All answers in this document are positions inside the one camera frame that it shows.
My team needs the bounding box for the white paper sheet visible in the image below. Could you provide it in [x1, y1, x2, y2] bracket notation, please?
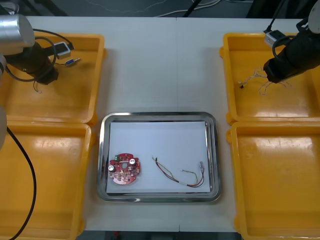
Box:
[106, 120, 211, 195]

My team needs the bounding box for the red-white twisted wire harness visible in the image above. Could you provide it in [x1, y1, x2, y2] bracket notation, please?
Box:
[258, 79, 293, 97]
[236, 66, 270, 90]

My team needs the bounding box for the white floor cable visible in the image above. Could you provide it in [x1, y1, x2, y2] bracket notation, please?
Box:
[86, 0, 221, 17]

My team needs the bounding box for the yellow-orange plastic bin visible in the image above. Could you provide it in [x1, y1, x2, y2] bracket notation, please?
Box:
[219, 31, 320, 125]
[0, 31, 108, 126]
[0, 121, 97, 240]
[226, 121, 320, 240]

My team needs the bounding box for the steel tray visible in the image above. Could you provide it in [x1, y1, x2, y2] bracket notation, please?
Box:
[96, 111, 221, 203]

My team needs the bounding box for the blue label metal solenoid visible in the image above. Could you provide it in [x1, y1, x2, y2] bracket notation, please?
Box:
[56, 57, 82, 67]

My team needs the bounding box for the black background equipment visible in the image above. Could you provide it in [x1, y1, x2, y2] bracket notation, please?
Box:
[246, 0, 312, 19]

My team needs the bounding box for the black floor frame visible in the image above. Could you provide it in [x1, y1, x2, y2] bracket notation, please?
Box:
[14, 0, 68, 17]

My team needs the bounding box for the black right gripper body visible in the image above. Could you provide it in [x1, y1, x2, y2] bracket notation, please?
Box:
[263, 53, 305, 85]

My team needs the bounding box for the round red circuit board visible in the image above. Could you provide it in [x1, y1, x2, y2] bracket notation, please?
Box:
[107, 152, 143, 187]

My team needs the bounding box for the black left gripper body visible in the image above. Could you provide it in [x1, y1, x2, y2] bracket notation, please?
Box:
[24, 55, 60, 86]

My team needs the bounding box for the red black green-yellow wire harness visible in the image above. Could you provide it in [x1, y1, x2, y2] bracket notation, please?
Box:
[151, 155, 206, 188]

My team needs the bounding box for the black slanted pole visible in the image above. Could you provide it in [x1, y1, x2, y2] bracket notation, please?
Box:
[183, 0, 203, 18]

